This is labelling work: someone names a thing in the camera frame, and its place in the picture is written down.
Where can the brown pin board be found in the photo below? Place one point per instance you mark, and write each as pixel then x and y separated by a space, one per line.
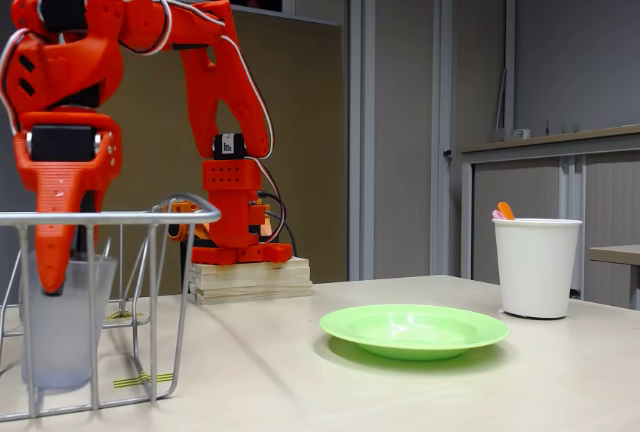
pixel 150 127

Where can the white paper cup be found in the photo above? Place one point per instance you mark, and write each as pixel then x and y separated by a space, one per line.
pixel 537 272

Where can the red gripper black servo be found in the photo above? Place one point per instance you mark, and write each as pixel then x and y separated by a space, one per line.
pixel 62 143

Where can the short yellow black tape marker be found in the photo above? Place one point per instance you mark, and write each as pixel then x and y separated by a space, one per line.
pixel 122 314

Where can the orange idle robot arm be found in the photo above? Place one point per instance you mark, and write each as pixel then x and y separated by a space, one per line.
pixel 182 205

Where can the grey sliding door cabinet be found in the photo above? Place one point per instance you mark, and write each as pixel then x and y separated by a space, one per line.
pixel 610 192

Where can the orange plastic knife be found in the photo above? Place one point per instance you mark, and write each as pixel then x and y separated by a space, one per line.
pixel 505 211

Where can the leaning grey sheet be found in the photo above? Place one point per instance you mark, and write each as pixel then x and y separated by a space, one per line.
pixel 501 102

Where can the wooden base block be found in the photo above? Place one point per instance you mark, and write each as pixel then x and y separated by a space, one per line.
pixel 250 282

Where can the beige side table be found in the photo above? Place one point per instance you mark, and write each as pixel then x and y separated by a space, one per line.
pixel 617 253

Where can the red robot arm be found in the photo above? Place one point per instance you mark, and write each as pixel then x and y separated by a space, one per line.
pixel 220 77

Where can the long yellow black tape marker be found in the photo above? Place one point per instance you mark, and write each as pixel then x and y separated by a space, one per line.
pixel 130 381

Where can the pink plastic fork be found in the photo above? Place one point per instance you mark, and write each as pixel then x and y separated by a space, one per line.
pixel 496 214

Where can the small white box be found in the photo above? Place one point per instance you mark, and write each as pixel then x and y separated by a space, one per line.
pixel 520 134

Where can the translucent grey plastic cup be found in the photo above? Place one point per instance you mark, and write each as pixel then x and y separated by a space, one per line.
pixel 60 342

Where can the green plastic plate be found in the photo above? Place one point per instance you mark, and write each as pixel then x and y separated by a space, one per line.
pixel 415 332

